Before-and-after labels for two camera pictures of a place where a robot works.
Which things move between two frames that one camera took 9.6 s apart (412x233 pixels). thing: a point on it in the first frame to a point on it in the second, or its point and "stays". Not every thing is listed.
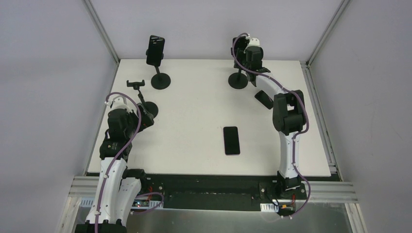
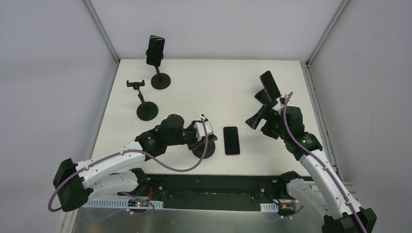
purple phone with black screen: x=231 y=141 stays
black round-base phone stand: x=150 y=107 stays
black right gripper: x=243 y=60 to x=268 y=116
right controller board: x=282 y=208 stays
